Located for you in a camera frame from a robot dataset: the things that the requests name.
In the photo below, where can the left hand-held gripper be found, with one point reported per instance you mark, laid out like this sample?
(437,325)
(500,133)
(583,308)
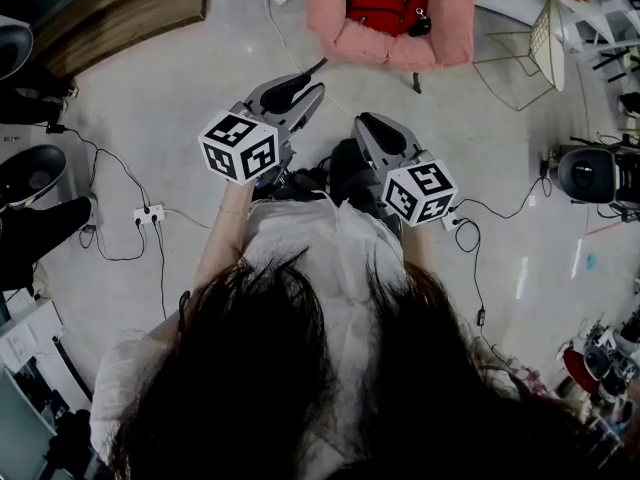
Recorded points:
(235,143)

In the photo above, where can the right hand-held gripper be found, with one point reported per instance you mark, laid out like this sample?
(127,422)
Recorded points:
(420,193)

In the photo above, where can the pink padded seat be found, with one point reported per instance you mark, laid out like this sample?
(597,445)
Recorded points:
(445,23)

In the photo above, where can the person's left forearm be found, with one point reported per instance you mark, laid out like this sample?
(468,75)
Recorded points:
(225,233)

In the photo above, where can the black backpack key fob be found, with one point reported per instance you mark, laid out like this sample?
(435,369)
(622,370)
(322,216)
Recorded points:
(419,27)

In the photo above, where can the person's black trousers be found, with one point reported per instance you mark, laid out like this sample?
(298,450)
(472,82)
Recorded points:
(350,175)

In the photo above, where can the person's white blouse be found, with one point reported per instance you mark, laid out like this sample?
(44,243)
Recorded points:
(325,253)

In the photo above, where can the wooden platform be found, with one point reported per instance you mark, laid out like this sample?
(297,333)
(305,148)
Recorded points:
(125,13)

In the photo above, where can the black round-shell device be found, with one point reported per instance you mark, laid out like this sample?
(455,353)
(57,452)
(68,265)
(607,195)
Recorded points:
(587,173)

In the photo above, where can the grey round-shell device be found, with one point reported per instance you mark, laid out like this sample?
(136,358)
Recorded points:
(12,50)
(30,175)

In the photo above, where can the red round stool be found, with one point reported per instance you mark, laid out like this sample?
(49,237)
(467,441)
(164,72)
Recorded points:
(580,365)

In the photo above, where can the white cabinet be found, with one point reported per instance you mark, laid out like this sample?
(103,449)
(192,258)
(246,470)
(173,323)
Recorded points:
(25,368)

